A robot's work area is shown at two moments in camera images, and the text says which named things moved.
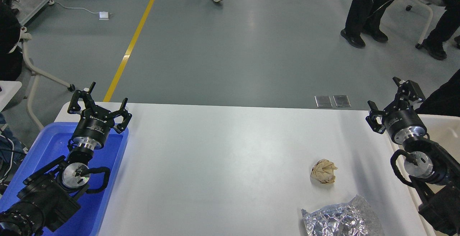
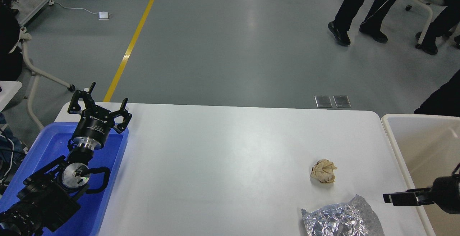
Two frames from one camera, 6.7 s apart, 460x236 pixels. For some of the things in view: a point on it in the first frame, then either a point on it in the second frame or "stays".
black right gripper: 403,123 to 445,193
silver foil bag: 354,218 stays
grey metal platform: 29,3 stays
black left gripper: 94,128 stays
